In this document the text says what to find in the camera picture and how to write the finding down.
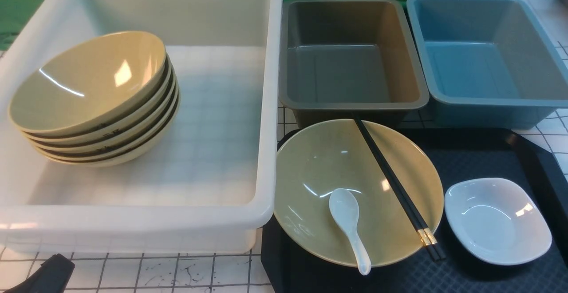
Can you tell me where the yellow noodle bowl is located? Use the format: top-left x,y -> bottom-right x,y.
274,119 -> 444,267

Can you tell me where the white ceramic soup spoon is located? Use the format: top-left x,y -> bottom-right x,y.
328,188 -> 372,276

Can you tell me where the small white square dish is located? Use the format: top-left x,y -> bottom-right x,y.
444,178 -> 552,266

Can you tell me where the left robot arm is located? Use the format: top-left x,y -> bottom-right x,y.
6,254 -> 75,293

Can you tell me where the bottom stacked yellow bowl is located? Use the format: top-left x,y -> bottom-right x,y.
35,88 -> 181,168

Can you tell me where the large white plastic bin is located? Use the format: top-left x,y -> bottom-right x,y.
1,0 -> 282,255

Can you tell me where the grey plastic bin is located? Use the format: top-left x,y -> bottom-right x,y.
279,0 -> 430,128

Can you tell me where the black textured serving tray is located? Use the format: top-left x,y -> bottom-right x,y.
260,128 -> 568,293

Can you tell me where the blue plastic bin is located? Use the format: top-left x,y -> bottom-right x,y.
406,0 -> 568,130

